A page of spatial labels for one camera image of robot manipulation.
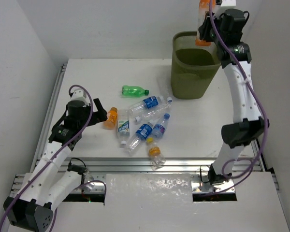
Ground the small orange juice bottle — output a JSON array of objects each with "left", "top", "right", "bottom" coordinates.
[{"left": 103, "top": 107, "right": 117, "bottom": 130}]

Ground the clear bottle green-blue label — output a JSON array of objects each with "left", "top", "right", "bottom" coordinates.
[{"left": 117, "top": 110, "right": 130, "bottom": 147}]

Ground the orange bottle white label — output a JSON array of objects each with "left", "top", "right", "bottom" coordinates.
[{"left": 195, "top": 0, "right": 211, "bottom": 47}]

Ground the clear bottle dark blue label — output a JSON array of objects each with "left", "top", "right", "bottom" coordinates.
[{"left": 125, "top": 120, "right": 154, "bottom": 157}]

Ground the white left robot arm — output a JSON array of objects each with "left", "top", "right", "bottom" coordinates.
[{"left": 3, "top": 97, "right": 107, "bottom": 232}]

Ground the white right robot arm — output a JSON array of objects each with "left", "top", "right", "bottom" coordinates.
[{"left": 198, "top": 9, "right": 269, "bottom": 185}]

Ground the olive green mesh bin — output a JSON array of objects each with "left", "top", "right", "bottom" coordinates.
[{"left": 171, "top": 31, "right": 221, "bottom": 100}]

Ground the green plastic bottle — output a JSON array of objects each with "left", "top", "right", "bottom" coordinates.
[{"left": 122, "top": 85, "right": 149, "bottom": 98}]

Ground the clear crumpled unlabelled bottle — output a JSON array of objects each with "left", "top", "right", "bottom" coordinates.
[{"left": 134, "top": 97, "right": 173, "bottom": 124}]

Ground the blue cap water bottle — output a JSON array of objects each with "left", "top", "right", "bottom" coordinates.
[{"left": 151, "top": 113, "right": 170, "bottom": 140}]

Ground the clear bottle yellow-orange cap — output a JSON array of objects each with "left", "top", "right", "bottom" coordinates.
[{"left": 146, "top": 137, "right": 165, "bottom": 170}]

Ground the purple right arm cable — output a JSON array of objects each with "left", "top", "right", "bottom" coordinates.
[{"left": 209, "top": 0, "right": 270, "bottom": 194}]

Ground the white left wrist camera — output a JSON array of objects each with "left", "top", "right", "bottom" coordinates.
[{"left": 70, "top": 88, "right": 90, "bottom": 106}]

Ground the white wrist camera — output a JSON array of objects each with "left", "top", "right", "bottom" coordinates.
[
  {"left": 70, "top": 88, "right": 90, "bottom": 106},
  {"left": 215, "top": 0, "right": 236, "bottom": 10}
]

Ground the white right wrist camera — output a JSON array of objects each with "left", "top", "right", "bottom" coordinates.
[{"left": 215, "top": 0, "right": 236, "bottom": 10}]

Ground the aluminium frame rail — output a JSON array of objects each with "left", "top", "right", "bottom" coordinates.
[{"left": 13, "top": 61, "right": 280, "bottom": 194}]

